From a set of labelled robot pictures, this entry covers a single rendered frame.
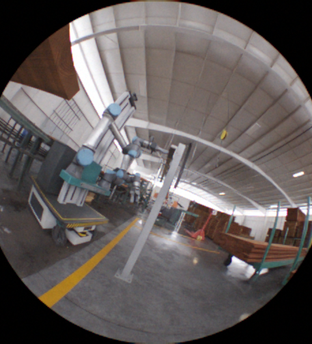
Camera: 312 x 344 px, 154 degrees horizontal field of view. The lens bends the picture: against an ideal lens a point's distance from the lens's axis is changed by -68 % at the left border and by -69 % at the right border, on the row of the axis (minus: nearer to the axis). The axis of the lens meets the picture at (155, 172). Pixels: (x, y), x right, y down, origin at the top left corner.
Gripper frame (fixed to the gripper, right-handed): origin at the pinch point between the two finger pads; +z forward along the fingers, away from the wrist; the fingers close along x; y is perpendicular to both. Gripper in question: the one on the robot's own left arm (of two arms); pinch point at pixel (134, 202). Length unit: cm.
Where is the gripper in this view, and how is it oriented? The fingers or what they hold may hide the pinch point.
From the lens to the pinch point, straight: 116.2
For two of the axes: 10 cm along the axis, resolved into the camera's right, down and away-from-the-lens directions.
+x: 1.8, 4.7, 8.7
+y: 9.8, -0.6, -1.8
